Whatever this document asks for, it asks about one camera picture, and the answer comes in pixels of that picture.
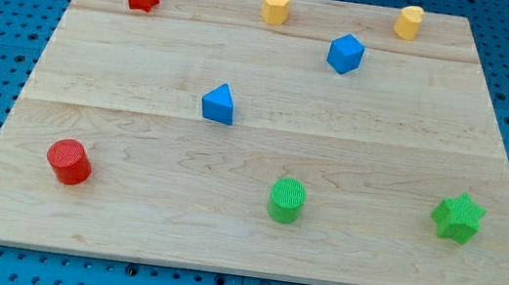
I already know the blue triangle block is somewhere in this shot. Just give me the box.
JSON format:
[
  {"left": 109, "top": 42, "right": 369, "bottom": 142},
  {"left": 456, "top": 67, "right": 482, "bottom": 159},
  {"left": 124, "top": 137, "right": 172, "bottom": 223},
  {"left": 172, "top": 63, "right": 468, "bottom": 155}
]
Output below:
[{"left": 201, "top": 83, "right": 234, "bottom": 126}]

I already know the wooden board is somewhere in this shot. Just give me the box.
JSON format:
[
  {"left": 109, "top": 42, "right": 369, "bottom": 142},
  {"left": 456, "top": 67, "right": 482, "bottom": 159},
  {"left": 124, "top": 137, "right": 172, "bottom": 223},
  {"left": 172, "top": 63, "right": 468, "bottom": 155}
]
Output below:
[{"left": 0, "top": 0, "right": 509, "bottom": 285}]

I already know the green cylinder block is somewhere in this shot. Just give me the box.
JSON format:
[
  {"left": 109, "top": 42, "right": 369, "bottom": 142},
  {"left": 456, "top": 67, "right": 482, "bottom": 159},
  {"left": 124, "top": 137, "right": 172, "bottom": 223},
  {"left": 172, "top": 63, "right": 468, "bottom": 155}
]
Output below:
[{"left": 267, "top": 178, "right": 306, "bottom": 224}]

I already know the blue cube block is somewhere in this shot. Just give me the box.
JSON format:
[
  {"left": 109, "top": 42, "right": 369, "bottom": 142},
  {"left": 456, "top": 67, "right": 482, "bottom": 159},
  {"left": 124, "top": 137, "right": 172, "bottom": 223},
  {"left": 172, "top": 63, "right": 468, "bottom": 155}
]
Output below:
[{"left": 326, "top": 34, "right": 365, "bottom": 74}]

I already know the yellow hexagon block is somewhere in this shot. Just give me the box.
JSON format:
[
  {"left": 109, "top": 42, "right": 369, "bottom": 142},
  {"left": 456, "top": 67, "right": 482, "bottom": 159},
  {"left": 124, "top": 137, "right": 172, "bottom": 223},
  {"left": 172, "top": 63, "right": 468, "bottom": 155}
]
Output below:
[{"left": 261, "top": 0, "right": 291, "bottom": 25}]

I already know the red cylinder block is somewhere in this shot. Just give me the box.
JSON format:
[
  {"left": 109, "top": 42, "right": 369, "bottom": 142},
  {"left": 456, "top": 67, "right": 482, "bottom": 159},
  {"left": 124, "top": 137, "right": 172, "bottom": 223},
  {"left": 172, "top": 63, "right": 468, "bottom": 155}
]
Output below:
[{"left": 47, "top": 139, "right": 92, "bottom": 185}]

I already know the yellow heart block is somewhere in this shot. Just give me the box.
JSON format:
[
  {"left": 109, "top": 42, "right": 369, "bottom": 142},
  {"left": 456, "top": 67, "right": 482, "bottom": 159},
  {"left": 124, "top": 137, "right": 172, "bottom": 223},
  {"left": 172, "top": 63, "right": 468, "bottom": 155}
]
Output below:
[{"left": 394, "top": 6, "right": 425, "bottom": 41}]

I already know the green star block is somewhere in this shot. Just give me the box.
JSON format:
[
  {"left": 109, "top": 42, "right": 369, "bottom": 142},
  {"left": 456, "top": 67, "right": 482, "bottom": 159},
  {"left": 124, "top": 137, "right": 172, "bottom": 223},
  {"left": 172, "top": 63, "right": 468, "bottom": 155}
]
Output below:
[{"left": 430, "top": 192, "right": 487, "bottom": 245}]

